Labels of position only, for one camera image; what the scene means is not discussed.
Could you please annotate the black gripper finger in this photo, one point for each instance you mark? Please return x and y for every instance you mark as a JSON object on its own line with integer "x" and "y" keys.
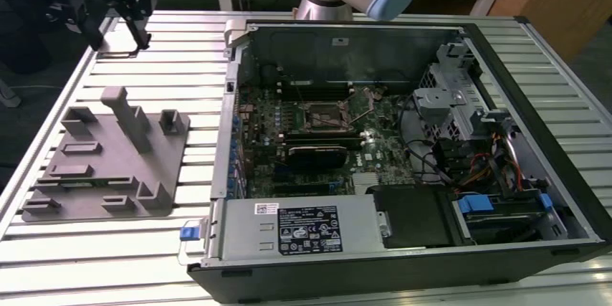
{"x": 93, "y": 33}
{"x": 136, "y": 1}

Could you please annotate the CPU socket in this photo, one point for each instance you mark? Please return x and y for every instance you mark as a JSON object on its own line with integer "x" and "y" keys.
{"x": 325, "y": 117}

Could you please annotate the grey case latch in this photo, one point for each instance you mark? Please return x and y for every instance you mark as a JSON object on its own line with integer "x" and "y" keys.
{"x": 233, "y": 32}

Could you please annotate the grey metal foot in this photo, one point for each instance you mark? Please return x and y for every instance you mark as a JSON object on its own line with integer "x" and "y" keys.
{"x": 8, "y": 94}

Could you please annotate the grey parts rack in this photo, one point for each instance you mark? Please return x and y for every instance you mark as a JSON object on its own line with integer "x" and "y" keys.
{"x": 157, "y": 162}

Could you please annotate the green RAM stick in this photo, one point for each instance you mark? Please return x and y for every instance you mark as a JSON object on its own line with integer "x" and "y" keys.
{"x": 100, "y": 181}

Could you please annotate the white case label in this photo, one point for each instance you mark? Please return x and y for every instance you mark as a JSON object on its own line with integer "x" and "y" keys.
{"x": 340, "y": 41}

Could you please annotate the black RAM slot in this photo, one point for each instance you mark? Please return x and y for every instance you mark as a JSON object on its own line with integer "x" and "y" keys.
{"x": 329, "y": 89}
{"x": 329, "y": 85}
{"x": 325, "y": 134}
{"x": 329, "y": 97}
{"x": 325, "y": 143}
{"x": 325, "y": 140}
{"x": 325, "y": 137}
{"x": 329, "y": 93}

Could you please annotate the black graphics card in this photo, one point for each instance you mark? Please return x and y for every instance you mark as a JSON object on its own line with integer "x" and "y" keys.
{"x": 314, "y": 161}

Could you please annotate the blue release latch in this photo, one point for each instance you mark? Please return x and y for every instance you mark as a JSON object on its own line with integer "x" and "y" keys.
{"x": 189, "y": 233}

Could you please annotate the white barcode sticker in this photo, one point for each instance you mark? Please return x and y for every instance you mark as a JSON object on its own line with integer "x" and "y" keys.
{"x": 265, "y": 209}

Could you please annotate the black expansion slot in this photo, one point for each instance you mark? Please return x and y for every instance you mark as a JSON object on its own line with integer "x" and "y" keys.
{"x": 301, "y": 188}

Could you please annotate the grey power supply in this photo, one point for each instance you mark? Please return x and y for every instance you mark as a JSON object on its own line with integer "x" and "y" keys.
{"x": 238, "y": 234}

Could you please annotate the green motherboard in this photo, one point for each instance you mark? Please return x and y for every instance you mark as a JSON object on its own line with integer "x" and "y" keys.
{"x": 382, "y": 148}

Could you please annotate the grey metal drive cage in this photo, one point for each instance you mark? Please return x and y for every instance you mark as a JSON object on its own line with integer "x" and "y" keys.
{"x": 437, "y": 97}

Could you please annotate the silver chipset heatsink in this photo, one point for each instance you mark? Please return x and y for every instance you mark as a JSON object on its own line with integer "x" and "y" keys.
{"x": 364, "y": 181}

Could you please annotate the black rating label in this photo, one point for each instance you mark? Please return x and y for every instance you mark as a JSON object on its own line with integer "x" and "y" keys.
{"x": 310, "y": 230}

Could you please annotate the black plastic shroud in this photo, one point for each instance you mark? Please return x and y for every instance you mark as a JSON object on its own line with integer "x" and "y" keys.
{"x": 416, "y": 216}

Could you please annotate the black PC case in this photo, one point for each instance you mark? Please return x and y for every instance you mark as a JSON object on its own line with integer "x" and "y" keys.
{"x": 334, "y": 284}

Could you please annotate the wooden cabinet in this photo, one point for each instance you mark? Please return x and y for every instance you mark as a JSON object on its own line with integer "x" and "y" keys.
{"x": 564, "y": 5}

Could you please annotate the blue disk carrier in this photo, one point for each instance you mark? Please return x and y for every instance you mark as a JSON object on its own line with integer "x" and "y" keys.
{"x": 474, "y": 205}

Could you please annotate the black hard disk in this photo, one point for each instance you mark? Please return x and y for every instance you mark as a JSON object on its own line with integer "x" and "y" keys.
{"x": 501, "y": 229}

